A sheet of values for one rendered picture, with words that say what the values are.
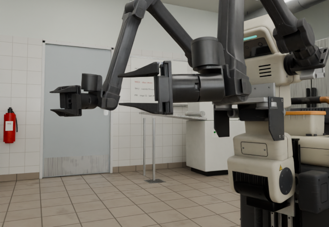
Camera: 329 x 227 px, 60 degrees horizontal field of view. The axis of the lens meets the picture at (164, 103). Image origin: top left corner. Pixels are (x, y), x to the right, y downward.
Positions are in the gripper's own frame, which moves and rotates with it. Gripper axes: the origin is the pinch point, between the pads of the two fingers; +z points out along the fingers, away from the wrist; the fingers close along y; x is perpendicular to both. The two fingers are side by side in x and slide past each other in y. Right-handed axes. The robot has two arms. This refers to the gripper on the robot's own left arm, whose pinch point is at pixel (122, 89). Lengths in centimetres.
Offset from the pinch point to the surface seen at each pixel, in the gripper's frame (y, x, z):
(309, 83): 27, -332, -287
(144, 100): 13, -439, -46
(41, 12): 150, -401, 109
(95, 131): -36, -421, 37
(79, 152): -67, -414, 62
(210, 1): 187, -435, -172
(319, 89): 15, -315, -291
